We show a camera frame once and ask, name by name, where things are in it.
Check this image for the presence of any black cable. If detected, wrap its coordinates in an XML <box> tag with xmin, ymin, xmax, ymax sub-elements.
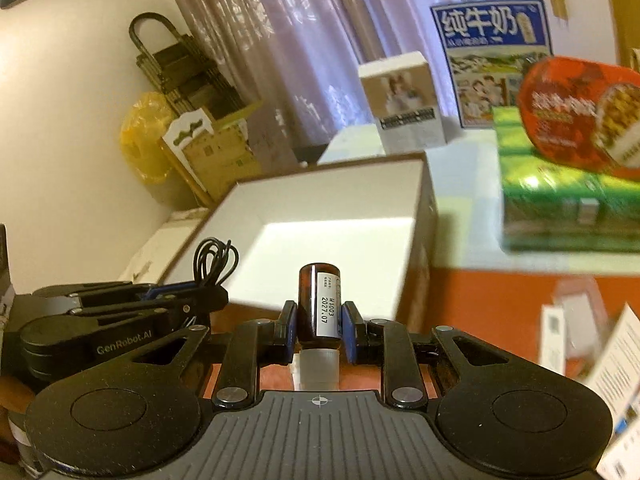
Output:
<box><xmin>192</xmin><ymin>237</ymin><xmax>241</xmax><ymax>291</ymax></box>

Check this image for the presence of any brown spray bottle white cap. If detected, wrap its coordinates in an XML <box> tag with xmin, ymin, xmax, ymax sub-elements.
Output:
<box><xmin>296</xmin><ymin>262</ymin><xmax>342</xmax><ymax>391</ymax></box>

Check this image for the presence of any clear plastic soap case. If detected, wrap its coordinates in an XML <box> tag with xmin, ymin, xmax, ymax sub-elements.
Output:
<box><xmin>552</xmin><ymin>276</ymin><xmax>608</xmax><ymax>359</ymax></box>

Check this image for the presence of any white deodorant product box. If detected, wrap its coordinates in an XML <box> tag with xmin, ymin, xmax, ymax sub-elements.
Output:
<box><xmin>585</xmin><ymin>304</ymin><xmax>640</xmax><ymax>479</ymax></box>

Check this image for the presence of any long narrow white box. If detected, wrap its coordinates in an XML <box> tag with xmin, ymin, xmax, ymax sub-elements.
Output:
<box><xmin>538</xmin><ymin>304</ymin><xmax>566</xmax><ymax>376</ymax></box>

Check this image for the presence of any person right hand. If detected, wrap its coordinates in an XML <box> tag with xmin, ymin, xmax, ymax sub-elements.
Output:
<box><xmin>0</xmin><ymin>376</ymin><xmax>35</xmax><ymax>414</ymax></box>

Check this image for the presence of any brown open storage box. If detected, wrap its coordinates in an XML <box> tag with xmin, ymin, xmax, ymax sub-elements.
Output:
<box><xmin>160</xmin><ymin>153</ymin><xmax>437</xmax><ymax>332</ymax></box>

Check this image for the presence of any yellow cardboard carton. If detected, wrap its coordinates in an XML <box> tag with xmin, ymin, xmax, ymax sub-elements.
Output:
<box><xmin>157</xmin><ymin>102</ymin><xmax>262</xmax><ymax>208</ymax></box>

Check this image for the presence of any yellow plastic bag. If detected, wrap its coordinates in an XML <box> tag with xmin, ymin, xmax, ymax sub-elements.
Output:
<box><xmin>119</xmin><ymin>91</ymin><xmax>176</xmax><ymax>184</ymax></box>

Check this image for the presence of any green drink carton pack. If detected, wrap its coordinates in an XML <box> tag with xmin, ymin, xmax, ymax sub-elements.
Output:
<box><xmin>492</xmin><ymin>106</ymin><xmax>639</xmax><ymax>252</ymax></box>

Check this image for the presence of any black folding hand cart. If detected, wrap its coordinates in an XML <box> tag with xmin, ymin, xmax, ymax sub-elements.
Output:
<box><xmin>128</xmin><ymin>12</ymin><xmax>245</xmax><ymax>119</ymax></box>

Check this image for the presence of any white beige product box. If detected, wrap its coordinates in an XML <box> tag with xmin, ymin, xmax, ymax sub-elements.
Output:
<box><xmin>358</xmin><ymin>51</ymin><xmax>446</xmax><ymax>155</ymax></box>

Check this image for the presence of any pink sheer curtain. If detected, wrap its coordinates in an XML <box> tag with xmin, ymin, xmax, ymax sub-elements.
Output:
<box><xmin>154</xmin><ymin>0</ymin><xmax>532</xmax><ymax>162</ymax></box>

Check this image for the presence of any red beef rice meal box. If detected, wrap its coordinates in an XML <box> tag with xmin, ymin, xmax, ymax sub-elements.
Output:
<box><xmin>518</xmin><ymin>56</ymin><xmax>639</xmax><ymax>181</ymax></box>

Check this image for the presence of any blue milk carton box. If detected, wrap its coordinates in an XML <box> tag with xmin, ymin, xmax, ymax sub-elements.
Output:
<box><xmin>432</xmin><ymin>0</ymin><xmax>552</xmax><ymax>128</ymax></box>

